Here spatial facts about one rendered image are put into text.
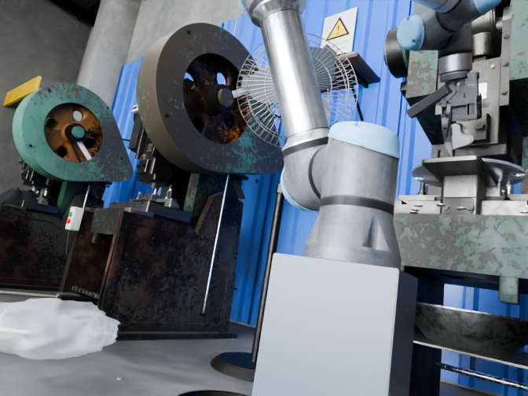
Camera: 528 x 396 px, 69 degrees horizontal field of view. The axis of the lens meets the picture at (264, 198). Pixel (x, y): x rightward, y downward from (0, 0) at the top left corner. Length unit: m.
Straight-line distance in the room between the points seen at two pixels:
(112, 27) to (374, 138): 5.97
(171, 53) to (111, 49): 4.23
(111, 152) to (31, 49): 4.09
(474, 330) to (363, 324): 0.67
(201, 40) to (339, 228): 1.81
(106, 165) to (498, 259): 3.28
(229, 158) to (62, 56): 5.88
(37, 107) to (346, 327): 3.27
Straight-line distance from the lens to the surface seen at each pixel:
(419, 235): 1.12
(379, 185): 0.60
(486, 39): 1.52
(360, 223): 0.57
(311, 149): 0.72
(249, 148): 2.36
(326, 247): 0.56
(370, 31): 3.37
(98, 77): 6.09
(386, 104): 2.95
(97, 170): 3.74
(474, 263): 1.08
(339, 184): 0.60
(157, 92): 2.01
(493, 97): 1.38
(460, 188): 1.19
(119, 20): 6.54
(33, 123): 3.55
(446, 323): 1.18
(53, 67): 7.70
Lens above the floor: 0.42
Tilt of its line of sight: 11 degrees up
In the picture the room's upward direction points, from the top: 9 degrees clockwise
